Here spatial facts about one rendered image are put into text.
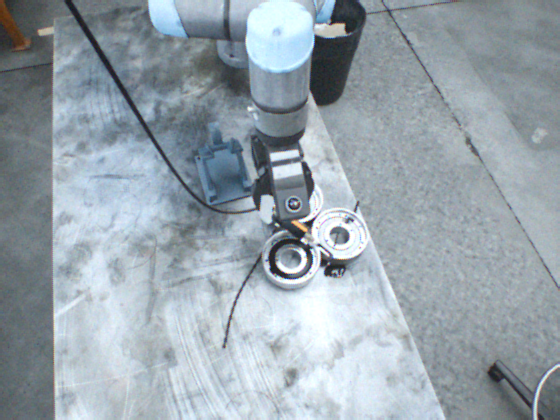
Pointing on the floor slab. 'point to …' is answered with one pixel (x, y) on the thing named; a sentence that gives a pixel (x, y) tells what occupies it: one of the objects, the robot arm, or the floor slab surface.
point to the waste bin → (336, 52)
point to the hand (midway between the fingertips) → (283, 218)
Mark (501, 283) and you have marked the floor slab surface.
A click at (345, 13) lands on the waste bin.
